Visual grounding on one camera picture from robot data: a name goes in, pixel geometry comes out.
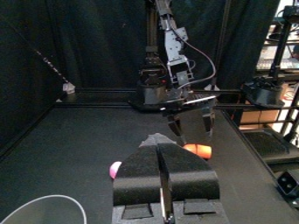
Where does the black floor mat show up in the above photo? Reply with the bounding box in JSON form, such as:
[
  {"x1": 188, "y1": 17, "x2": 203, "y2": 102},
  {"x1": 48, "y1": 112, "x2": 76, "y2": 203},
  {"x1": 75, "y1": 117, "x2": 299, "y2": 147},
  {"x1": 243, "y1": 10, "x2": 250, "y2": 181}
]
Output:
[{"x1": 242, "y1": 129, "x2": 299, "y2": 165}]

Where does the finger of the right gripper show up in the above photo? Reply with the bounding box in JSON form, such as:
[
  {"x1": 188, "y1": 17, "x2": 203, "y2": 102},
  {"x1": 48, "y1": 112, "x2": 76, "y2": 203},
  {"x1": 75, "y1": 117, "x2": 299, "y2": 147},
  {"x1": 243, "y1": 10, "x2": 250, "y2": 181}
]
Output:
[
  {"x1": 166, "y1": 113, "x2": 187, "y2": 146},
  {"x1": 200, "y1": 105, "x2": 218, "y2": 138}
]

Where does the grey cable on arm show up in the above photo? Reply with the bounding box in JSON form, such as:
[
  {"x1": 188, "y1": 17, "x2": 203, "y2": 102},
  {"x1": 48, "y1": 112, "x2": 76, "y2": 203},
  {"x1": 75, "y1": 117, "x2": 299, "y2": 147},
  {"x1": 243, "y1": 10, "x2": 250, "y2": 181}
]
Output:
[{"x1": 171, "y1": 27, "x2": 218, "y2": 90}]

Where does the black corner bracket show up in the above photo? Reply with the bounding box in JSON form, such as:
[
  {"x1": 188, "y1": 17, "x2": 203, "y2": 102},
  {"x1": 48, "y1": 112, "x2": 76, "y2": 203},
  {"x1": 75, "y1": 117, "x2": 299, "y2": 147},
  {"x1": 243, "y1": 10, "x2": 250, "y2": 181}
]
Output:
[{"x1": 275, "y1": 169, "x2": 299, "y2": 208}]

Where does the pink toy item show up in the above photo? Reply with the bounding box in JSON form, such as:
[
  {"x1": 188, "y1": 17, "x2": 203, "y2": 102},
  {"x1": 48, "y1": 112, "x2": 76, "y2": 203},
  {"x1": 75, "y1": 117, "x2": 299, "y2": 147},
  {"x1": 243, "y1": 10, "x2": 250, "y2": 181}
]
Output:
[{"x1": 108, "y1": 161, "x2": 123, "y2": 179}]

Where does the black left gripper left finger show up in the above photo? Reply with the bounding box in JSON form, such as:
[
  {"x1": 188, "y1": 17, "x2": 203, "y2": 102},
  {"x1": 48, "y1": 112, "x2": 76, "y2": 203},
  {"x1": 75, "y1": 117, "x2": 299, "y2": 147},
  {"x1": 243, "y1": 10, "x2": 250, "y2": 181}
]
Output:
[{"x1": 112, "y1": 132, "x2": 168, "y2": 224}]

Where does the orange toy carrot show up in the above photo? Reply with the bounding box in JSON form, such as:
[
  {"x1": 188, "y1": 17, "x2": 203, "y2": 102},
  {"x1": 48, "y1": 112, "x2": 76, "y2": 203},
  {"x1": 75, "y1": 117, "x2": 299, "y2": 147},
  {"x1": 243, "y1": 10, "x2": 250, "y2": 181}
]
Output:
[{"x1": 182, "y1": 143, "x2": 214, "y2": 160}]

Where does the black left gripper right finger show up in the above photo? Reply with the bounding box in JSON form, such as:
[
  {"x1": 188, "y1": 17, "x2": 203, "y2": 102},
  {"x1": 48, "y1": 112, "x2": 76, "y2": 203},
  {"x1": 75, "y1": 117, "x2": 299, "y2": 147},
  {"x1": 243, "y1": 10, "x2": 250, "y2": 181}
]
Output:
[{"x1": 156, "y1": 136, "x2": 231, "y2": 224}]

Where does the brown wooden box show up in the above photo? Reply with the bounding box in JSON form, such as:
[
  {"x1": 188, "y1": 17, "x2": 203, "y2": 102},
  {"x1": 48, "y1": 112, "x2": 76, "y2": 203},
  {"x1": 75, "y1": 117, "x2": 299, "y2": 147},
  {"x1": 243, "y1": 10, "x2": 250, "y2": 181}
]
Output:
[{"x1": 239, "y1": 108, "x2": 283, "y2": 126}]

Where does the white tape piece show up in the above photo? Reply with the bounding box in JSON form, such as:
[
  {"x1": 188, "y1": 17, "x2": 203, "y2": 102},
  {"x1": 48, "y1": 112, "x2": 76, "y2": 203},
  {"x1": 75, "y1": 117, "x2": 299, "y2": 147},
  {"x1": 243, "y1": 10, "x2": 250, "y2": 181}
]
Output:
[{"x1": 62, "y1": 82, "x2": 78, "y2": 95}]

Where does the grey bowl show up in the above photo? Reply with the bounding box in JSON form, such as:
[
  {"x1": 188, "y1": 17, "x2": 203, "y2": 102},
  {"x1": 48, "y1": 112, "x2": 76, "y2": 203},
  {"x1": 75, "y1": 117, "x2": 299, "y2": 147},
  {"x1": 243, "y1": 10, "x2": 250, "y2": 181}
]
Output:
[{"x1": 0, "y1": 194, "x2": 90, "y2": 224}]

